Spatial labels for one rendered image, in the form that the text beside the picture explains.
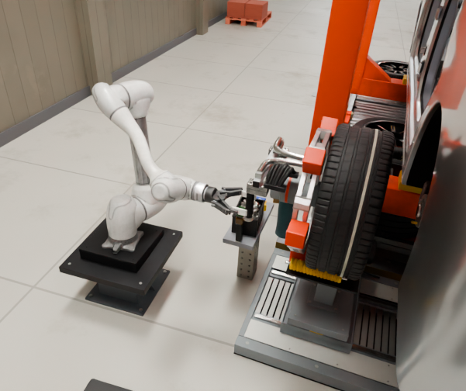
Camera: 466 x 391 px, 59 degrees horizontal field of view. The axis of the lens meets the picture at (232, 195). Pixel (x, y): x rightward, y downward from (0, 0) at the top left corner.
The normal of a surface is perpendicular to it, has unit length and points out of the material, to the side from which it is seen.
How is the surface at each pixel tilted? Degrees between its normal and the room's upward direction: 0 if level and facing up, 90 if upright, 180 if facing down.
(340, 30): 90
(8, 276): 0
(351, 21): 90
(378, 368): 0
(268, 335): 0
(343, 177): 43
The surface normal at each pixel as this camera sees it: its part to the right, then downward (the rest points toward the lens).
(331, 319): 0.04, -0.83
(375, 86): -0.34, 0.51
